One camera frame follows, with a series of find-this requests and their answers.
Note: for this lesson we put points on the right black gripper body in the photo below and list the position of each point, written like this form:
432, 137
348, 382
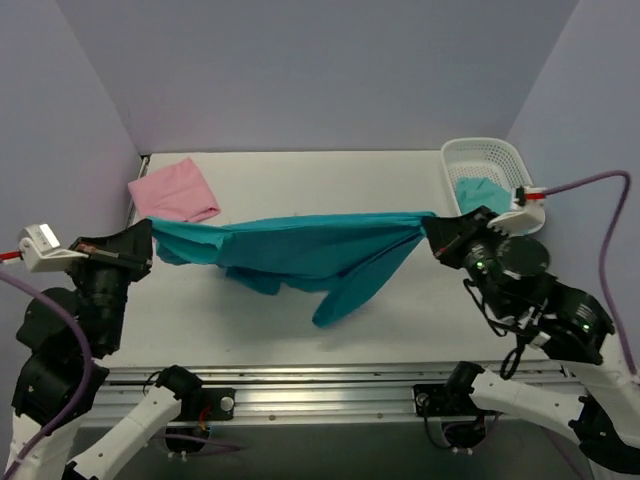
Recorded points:
460, 239

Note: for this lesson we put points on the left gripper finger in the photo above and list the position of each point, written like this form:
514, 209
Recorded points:
136, 240
140, 265

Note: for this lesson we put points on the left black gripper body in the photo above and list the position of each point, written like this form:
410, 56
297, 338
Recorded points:
118, 256

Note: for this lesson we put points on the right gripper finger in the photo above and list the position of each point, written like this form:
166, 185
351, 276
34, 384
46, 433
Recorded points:
448, 228
454, 253

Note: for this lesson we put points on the teal t shirt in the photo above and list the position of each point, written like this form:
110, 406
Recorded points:
348, 257

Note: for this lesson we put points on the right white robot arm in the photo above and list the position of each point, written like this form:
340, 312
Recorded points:
566, 372

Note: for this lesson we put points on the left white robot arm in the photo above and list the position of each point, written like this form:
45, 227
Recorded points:
67, 331

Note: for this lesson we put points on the light turquoise shirt in basket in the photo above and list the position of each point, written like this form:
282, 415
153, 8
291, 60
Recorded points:
474, 192

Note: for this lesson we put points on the pink folded t shirt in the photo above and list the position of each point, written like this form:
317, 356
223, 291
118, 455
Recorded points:
178, 192

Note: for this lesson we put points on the white plastic basket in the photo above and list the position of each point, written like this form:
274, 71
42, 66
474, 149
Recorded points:
484, 157

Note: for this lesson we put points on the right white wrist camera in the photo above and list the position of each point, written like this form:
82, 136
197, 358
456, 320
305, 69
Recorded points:
526, 214

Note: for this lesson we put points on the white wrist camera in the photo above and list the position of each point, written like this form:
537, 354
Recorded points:
40, 251
526, 214

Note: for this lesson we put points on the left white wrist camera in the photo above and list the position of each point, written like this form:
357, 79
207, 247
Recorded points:
40, 251

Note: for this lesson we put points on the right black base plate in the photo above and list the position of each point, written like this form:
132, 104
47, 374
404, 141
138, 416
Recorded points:
437, 400

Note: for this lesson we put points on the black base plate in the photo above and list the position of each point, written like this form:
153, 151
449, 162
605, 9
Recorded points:
437, 400
212, 404

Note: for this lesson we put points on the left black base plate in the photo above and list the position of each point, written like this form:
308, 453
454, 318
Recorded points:
212, 404

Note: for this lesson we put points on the aluminium rail frame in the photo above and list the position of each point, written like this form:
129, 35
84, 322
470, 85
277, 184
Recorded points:
310, 402

